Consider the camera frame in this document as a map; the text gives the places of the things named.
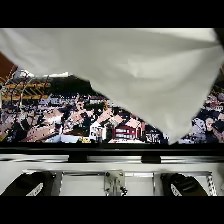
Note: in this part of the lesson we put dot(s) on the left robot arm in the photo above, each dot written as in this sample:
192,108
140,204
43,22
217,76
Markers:
30,185

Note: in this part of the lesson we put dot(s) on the silver frame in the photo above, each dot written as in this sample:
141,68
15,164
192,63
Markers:
113,166

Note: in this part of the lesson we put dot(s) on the white T-shirt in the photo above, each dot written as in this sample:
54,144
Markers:
133,66

